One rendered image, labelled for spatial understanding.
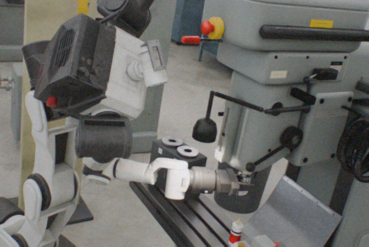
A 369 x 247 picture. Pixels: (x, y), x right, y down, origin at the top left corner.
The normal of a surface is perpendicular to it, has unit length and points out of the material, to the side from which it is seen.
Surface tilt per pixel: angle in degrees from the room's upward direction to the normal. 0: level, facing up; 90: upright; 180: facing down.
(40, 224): 98
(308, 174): 90
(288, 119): 90
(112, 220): 0
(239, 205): 94
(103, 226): 0
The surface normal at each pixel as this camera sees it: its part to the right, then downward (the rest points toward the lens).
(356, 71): 0.50, 0.38
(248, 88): -0.85, 0.06
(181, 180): 0.20, 0.07
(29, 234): -0.65, 0.17
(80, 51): 0.76, -0.18
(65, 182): 0.76, 0.19
